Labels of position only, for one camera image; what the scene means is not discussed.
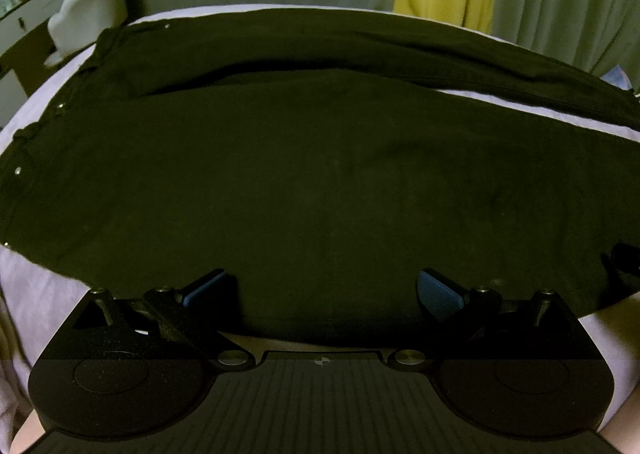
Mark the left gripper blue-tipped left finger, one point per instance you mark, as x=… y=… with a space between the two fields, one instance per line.
x=167 y=311

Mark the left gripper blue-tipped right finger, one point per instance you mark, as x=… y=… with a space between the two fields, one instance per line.
x=480 y=309

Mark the black pants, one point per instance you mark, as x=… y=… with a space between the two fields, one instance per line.
x=326 y=157

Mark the lavender bed blanket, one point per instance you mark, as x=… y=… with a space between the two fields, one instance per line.
x=34 y=301

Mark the blue white box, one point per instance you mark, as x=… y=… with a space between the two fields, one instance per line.
x=618 y=77

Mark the grey dresser desk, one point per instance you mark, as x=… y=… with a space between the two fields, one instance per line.
x=25 y=46

